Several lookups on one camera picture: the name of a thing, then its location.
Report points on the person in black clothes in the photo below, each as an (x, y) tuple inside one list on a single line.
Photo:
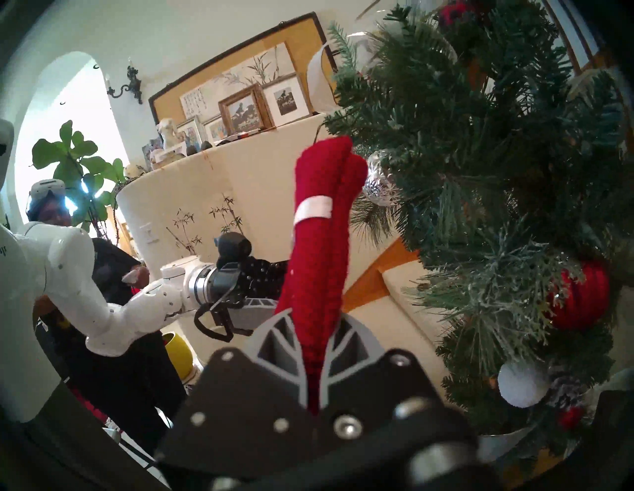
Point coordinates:
[(124, 386)]

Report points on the red ribbed ball ornament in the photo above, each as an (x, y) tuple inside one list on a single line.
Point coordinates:
[(582, 297)]

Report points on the large-leaf green houseplant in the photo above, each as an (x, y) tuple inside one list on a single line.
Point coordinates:
[(74, 163)]

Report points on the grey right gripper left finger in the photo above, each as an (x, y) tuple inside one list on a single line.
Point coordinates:
[(257, 396)]

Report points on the green pine garland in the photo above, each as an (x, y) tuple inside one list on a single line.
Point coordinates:
[(495, 148)]

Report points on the brown framed picture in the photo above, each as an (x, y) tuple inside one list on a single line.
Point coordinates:
[(242, 111)]

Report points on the silver faceted ball ornament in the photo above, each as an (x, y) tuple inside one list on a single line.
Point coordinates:
[(381, 185)]

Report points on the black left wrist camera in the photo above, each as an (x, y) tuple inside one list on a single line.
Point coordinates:
[(233, 247)]

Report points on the white glitter ball ornament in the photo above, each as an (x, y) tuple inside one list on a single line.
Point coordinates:
[(522, 383)]

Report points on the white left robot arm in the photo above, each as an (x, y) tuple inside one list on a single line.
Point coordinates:
[(69, 277)]

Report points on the white VR headset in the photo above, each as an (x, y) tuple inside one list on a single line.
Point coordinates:
[(44, 190)]

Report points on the red knitted mitten ornament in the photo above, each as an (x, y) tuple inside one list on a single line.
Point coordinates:
[(317, 272)]

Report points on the white bust figurine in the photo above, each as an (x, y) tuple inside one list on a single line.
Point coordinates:
[(170, 131)]

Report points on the yellow round pot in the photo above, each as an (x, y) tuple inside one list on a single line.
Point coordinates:
[(178, 354)]

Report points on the carpeted wooden staircase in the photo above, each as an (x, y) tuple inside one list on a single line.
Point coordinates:
[(396, 317)]

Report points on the frosted pinecone cluster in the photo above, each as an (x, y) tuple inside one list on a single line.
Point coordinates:
[(567, 388)]

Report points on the large gold bamboo painting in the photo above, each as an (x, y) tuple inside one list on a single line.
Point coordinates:
[(297, 44)]

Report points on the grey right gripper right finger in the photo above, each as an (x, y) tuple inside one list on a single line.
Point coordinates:
[(376, 406)]

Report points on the small red ball ornament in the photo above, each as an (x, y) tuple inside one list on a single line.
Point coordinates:
[(570, 417)]

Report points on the small silver framed photo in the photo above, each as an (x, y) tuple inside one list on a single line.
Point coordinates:
[(216, 128), (190, 131)]

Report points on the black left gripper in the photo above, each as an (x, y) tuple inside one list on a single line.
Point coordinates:
[(257, 279)]

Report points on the black iron wall sconce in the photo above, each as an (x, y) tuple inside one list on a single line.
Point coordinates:
[(131, 81)]

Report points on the white wall switch plate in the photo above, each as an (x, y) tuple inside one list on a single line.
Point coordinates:
[(149, 232)]

